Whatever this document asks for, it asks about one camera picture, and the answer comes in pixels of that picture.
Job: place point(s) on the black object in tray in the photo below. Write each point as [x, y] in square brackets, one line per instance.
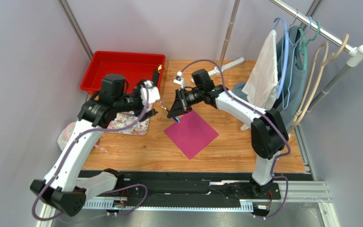
[156, 77]

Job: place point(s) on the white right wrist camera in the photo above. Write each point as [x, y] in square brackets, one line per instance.
[178, 78]

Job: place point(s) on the white mesh laundry bag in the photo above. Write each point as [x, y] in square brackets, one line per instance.
[65, 135]

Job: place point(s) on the blue clothes hanger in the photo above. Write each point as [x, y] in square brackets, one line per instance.
[284, 56]

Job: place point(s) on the white towel on hanger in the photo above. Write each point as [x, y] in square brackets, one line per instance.
[261, 87]

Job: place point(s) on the green clothes hanger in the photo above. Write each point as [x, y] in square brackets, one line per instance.
[303, 41]

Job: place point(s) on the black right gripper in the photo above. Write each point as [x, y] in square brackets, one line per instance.
[181, 100]

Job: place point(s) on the metal clothes rack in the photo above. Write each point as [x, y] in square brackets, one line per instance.
[355, 53]

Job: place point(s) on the magenta paper napkin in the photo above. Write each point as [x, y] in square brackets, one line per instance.
[191, 134]

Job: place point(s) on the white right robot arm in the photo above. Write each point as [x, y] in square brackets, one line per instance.
[268, 132]

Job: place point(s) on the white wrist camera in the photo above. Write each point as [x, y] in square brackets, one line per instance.
[178, 78]
[149, 92]

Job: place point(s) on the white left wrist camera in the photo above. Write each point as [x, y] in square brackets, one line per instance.
[149, 92]

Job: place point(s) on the iridescent table knife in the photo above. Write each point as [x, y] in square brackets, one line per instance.
[174, 117]

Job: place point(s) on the red plastic tray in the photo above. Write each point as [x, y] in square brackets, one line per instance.
[133, 66]

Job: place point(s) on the black table edge rail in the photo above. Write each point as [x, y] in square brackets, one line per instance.
[206, 191]

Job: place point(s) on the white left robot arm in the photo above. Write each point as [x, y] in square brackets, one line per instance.
[60, 188]

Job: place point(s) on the teal garment on hanger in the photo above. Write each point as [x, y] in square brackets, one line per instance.
[260, 88]

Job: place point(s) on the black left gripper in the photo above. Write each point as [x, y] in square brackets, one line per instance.
[141, 113]

